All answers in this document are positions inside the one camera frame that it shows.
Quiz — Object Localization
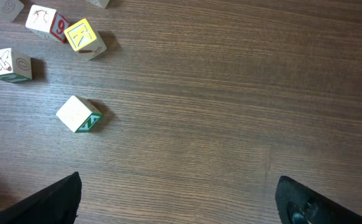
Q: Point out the plain white block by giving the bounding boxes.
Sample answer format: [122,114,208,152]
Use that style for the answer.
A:
[56,95,103,133]

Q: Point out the white block green edge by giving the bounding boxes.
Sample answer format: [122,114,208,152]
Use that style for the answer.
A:
[0,48,32,83]

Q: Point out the blue block top right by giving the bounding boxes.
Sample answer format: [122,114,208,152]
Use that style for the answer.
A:
[86,0,110,9]

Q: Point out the yellow block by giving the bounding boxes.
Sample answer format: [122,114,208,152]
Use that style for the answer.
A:
[0,0,24,22]
[64,19,107,60]

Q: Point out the yellow block right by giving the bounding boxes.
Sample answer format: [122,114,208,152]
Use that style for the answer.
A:
[64,19,107,60]

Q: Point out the white picture block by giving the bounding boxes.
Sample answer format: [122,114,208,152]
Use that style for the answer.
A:
[26,4,70,43]

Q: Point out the yellow block centre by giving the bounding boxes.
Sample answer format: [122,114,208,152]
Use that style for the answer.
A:
[0,0,24,22]

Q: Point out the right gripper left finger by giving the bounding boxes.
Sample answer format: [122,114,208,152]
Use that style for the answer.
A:
[0,172,82,224]

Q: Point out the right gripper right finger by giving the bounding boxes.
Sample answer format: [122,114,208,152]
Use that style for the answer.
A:
[275,175,362,224]

